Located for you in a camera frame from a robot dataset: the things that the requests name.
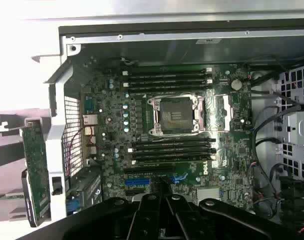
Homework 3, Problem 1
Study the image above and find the silver USB port stack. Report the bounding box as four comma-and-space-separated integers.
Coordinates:
83, 126, 97, 154

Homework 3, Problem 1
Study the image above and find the silver chipset heat sink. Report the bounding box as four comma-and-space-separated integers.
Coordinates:
197, 188, 220, 205

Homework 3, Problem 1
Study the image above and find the black drive wire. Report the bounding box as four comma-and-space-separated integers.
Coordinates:
253, 91, 304, 141

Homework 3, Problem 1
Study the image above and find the black plastic shroud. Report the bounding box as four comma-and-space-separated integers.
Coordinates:
278, 174, 304, 228

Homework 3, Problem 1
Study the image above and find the black open PC case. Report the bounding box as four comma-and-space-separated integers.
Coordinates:
43, 23, 304, 240

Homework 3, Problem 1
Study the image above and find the CPU socket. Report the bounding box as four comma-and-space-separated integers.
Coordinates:
146, 94, 208, 138

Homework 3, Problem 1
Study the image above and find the blue expansion slot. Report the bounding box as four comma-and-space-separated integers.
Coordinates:
124, 177, 152, 186

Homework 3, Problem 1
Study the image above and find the silver rear port block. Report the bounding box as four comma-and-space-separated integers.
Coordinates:
82, 114, 98, 126

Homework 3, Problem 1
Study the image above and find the teal rear port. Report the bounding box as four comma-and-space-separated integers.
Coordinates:
83, 96, 97, 113

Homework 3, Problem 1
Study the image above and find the thin red black wire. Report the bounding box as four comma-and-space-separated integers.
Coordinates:
67, 125, 93, 174

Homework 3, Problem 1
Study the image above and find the metal CPU socket cover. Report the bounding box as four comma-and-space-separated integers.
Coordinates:
204, 93, 234, 133

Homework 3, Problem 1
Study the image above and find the perforated metal drive cage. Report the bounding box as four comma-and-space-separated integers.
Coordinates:
276, 61, 304, 176

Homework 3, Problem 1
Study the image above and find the green motherboard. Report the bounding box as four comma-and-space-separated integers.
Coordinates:
80, 63, 255, 208

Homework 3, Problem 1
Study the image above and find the long black expansion slot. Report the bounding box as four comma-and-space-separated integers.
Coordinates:
123, 167, 174, 176

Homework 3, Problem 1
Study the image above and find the green RAM stick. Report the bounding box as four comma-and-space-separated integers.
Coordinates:
135, 161, 214, 167

